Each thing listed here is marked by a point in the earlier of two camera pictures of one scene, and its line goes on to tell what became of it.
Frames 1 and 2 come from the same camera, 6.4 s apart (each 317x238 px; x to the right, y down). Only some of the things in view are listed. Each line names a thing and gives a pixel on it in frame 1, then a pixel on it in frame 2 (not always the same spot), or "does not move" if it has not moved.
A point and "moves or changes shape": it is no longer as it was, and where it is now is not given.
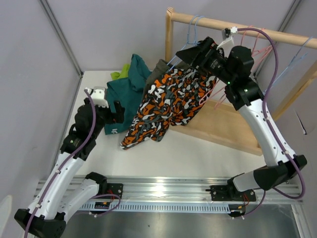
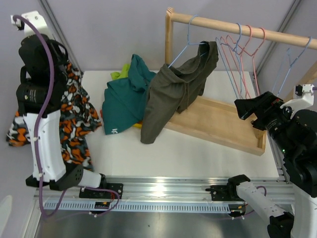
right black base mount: x=230 y=193 does not move
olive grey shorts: x=161 y=68 -> x=173 y=88
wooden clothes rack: x=212 y=120 does not move
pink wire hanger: x=206 y=97 moves or changes shape
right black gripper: x=207 y=47 -> x=266 y=103
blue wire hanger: x=186 y=41 moves or changes shape
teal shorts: x=127 y=90 does not move
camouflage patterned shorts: x=175 y=99 -> x=79 y=118
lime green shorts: x=123 y=74 does not move
